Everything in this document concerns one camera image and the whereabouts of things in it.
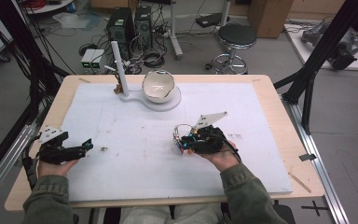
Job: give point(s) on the white foam mat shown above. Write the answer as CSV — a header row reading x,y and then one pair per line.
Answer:
x,y
136,174

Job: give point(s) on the grey tape piece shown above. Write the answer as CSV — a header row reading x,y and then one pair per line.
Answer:
x,y
307,157

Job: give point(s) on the black metal frame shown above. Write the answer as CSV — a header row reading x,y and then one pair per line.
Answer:
x,y
323,46
18,46

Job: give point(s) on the thin wooden stick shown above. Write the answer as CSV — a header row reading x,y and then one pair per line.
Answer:
x,y
300,182

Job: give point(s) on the person's left hand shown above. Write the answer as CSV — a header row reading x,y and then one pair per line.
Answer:
x,y
56,168

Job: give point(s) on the white ceramic bowl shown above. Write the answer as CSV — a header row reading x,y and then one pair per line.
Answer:
x,y
158,86

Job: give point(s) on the clear plastic bag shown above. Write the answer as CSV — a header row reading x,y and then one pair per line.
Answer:
x,y
71,21

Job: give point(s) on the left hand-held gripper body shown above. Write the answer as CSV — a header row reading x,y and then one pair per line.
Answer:
x,y
54,149

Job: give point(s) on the grey machine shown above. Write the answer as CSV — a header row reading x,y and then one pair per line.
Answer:
x,y
341,46

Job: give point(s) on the black round stool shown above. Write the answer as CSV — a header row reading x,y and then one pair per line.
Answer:
x,y
236,35

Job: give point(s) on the white power supply box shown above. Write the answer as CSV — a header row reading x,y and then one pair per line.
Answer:
x,y
97,59
87,59

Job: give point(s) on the small black computer tower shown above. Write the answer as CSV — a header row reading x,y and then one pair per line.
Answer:
x,y
143,26

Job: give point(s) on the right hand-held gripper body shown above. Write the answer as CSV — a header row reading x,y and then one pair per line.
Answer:
x,y
209,141

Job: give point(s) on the person's light trousers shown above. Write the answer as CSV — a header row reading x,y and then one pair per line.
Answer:
x,y
167,215

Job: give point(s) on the brown wooden cabinet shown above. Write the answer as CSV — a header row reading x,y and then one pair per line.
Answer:
x,y
268,17

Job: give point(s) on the aluminium rail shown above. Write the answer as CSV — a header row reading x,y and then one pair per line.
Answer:
x,y
0,177
320,174

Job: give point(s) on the white stand with pole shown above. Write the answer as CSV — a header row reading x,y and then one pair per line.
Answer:
x,y
122,77

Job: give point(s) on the key bunch with coloured tags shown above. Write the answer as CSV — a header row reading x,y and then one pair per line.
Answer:
x,y
178,137

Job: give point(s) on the person's right hand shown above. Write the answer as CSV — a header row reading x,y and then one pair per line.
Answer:
x,y
222,158

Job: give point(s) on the white desk leg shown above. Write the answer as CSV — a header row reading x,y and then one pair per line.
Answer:
x,y
174,31

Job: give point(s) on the white board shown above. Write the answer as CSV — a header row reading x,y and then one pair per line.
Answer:
x,y
301,49

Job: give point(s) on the black flat box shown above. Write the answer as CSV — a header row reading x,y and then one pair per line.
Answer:
x,y
211,20

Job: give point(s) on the large black computer tower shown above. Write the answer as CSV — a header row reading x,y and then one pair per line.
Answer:
x,y
121,28

